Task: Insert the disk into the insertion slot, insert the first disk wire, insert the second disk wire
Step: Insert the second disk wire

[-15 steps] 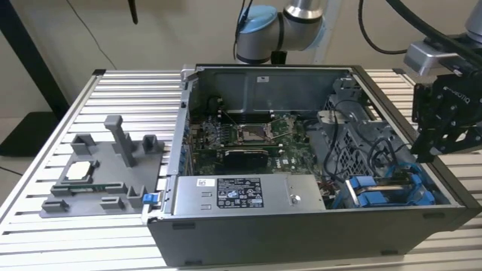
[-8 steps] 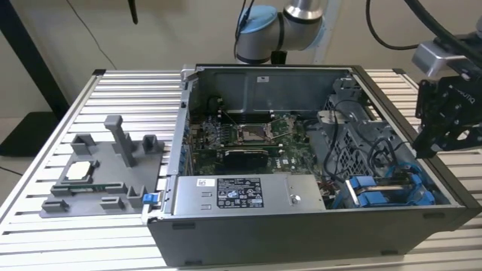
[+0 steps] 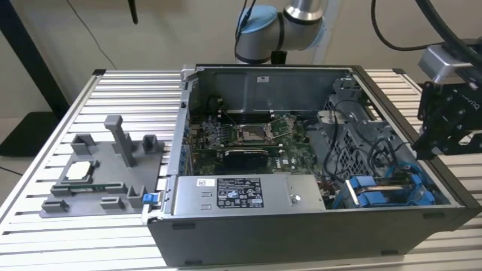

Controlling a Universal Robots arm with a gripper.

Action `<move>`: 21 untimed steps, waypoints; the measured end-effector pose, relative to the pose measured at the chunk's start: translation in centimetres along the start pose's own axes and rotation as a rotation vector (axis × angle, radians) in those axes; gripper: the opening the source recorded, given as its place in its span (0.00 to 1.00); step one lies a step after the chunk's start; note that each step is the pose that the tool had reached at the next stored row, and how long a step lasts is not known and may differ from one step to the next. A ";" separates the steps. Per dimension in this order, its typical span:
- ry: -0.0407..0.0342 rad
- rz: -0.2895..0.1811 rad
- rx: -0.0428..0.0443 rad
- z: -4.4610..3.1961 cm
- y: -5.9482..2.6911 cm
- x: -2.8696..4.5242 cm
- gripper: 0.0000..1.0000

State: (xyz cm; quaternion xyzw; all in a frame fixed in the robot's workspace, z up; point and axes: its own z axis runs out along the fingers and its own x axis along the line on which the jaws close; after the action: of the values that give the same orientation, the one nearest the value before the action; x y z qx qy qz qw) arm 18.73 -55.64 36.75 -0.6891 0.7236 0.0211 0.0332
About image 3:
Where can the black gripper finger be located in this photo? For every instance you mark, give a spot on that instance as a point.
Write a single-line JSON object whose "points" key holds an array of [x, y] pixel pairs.
{"points": [[433, 144], [430, 110]]}

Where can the hard disk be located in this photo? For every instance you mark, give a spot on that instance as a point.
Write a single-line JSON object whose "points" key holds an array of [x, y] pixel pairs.
{"points": [[367, 189]]}

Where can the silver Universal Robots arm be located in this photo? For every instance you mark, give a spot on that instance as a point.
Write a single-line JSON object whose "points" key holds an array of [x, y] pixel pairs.
{"points": [[296, 31]]}

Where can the disk bay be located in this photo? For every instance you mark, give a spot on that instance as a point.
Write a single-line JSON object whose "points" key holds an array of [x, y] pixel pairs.
{"points": [[395, 194]]}

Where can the grey perforated drive cage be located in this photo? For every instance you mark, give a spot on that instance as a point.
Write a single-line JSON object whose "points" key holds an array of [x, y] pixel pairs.
{"points": [[350, 146]]}

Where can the green motherboard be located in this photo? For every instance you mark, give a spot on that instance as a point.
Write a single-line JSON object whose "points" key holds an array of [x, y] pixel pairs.
{"points": [[296, 158]]}

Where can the CPU socket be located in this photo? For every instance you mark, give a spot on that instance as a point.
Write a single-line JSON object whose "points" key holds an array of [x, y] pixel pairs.
{"points": [[252, 135]]}

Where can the black RAM sticks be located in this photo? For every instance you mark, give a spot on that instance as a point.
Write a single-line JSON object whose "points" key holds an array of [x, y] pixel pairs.
{"points": [[248, 116]]}

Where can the black graphics card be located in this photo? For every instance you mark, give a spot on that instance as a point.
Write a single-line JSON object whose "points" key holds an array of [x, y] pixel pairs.
{"points": [[244, 159]]}

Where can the black open PC case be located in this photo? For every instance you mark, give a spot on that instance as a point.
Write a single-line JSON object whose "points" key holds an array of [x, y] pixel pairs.
{"points": [[263, 240]]}

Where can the silver power supply unit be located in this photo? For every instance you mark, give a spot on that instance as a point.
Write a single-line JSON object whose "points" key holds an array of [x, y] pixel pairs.
{"points": [[195, 197]]}

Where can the blue case latch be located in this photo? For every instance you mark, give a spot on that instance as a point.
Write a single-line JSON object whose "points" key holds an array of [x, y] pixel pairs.
{"points": [[150, 198]]}

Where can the grey parts rack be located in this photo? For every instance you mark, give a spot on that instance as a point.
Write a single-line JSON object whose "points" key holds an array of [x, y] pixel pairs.
{"points": [[124, 180]]}

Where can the black hanging strip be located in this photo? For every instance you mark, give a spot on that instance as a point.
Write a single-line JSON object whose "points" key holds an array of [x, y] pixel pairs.
{"points": [[132, 11]]}

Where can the green RAM stick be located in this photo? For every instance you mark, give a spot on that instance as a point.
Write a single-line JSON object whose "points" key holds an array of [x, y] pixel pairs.
{"points": [[99, 187]]}

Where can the silver CPU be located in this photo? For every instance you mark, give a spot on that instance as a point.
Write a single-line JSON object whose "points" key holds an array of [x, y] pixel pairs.
{"points": [[79, 170]]}

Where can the black flat base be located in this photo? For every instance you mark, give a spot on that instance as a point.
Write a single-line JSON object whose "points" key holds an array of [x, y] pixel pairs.
{"points": [[33, 132]]}

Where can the black slanted pole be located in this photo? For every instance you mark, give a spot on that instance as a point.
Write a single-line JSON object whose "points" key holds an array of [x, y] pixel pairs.
{"points": [[25, 50]]}

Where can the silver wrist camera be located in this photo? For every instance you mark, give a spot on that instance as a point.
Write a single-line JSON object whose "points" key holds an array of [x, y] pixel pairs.
{"points": [[438, 63]]}

